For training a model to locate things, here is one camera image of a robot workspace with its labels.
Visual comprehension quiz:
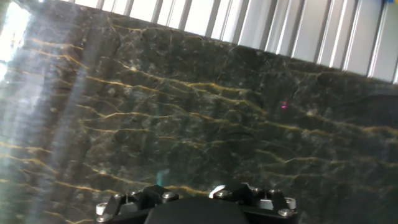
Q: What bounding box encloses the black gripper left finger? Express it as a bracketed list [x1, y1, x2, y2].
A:
[95, 185, 181, 224]

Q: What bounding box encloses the black gold-veined marble mat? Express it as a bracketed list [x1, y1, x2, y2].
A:
[0, 0, 398, 224]

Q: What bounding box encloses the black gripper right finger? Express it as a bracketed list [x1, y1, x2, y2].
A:
[211, 182, 299, 218]

